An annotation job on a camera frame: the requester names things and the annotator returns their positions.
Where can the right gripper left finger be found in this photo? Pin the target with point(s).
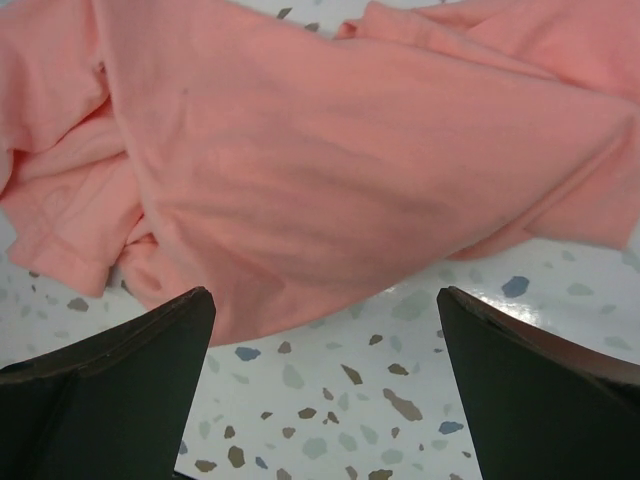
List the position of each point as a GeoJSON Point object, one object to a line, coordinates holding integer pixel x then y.
{"type": "Point", "coordinates": [112, 406]}

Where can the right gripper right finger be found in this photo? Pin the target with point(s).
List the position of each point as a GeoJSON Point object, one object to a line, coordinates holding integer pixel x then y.
{"type": "Point", "coordinates": [539, 406]}

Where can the salmon pink t-shirt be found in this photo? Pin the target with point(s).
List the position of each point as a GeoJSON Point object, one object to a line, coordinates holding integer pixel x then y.
{"type": "Point", "coordinates": [201, 143]}

